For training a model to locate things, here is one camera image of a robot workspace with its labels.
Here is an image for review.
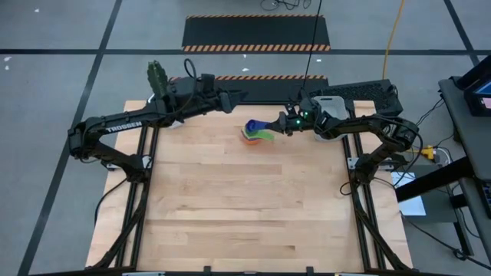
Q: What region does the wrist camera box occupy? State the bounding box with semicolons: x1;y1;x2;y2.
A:
200;72;216;93
289;97;314;115

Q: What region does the white plant pot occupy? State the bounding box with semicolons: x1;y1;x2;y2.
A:
147;91;186;130

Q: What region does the white plastic basket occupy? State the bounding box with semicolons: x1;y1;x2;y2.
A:
311;95;351;143

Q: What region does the black laptop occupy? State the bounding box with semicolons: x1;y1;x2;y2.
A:
456;53;491;118

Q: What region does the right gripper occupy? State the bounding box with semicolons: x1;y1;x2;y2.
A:
270;110;327;136

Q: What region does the black floor cable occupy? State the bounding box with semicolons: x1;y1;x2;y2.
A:
301;0;324;90

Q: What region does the white paper sheet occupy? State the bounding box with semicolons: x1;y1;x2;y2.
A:
390;171;427;218

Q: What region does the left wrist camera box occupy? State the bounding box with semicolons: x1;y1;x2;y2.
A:
200;72;216;93

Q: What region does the grey side desk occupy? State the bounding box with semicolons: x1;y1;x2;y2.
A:
394;53;491;265

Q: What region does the black hazard-striped floor mat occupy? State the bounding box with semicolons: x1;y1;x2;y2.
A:
167;74;330;104
181;14;331;53

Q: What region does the navy measuring cup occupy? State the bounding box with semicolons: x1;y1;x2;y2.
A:
245;119;274;133

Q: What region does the orange measuring cup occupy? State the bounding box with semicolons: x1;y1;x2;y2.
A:
239;128;266;146

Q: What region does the yellow cable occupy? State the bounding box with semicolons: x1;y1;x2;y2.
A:
382;0;407;81

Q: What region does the green measuring cup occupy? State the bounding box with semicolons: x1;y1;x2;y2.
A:
245;129;276;142

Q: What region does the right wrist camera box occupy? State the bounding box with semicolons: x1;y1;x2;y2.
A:
289;97;314;115

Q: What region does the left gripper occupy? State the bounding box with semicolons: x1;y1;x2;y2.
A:
164;78;249;118

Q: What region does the yellow power plug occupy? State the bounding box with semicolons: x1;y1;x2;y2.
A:
420;144;437;160

